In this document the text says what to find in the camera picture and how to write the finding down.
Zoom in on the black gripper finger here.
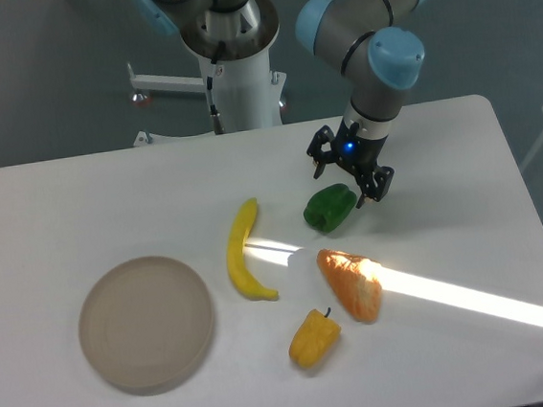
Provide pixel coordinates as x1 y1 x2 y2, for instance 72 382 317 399
306 125 337 179
354 166 395 209

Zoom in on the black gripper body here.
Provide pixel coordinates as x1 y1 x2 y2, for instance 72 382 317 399
332 125 393 177

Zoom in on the green bell pepper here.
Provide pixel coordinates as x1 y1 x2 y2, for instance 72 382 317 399
303 183 357 233

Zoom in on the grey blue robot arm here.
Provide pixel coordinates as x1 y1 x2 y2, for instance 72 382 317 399
131 0 425 201

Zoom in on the yellow bell pepper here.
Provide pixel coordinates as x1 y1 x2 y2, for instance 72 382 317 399
288 307 342 370

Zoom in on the yellow banana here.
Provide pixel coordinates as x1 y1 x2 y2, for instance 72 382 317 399
226 197 280 301

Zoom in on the beige round plate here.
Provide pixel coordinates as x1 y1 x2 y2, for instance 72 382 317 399
78 256 215 396

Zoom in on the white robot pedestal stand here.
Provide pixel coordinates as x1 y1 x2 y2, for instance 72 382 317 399
118 0 294 148

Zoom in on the black cable on pedestal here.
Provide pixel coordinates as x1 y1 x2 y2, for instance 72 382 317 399
201 38 235 136

